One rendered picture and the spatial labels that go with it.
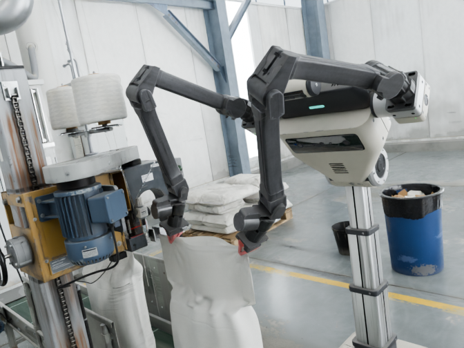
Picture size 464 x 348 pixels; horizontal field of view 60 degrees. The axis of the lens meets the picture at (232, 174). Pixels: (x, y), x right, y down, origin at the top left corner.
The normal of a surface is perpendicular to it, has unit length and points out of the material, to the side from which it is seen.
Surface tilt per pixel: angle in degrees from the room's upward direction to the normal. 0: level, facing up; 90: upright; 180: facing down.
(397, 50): 90
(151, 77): 104
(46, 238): 90
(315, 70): 117
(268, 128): 124
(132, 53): 90
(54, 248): 90
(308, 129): 40
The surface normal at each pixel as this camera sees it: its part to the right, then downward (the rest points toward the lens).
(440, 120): -0.69, 0.22
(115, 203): 0.94, -0.10
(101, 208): -0.33, 0.20
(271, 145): 0.41, 0.57
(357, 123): -0.56, -0.61
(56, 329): 0.71, 0.00
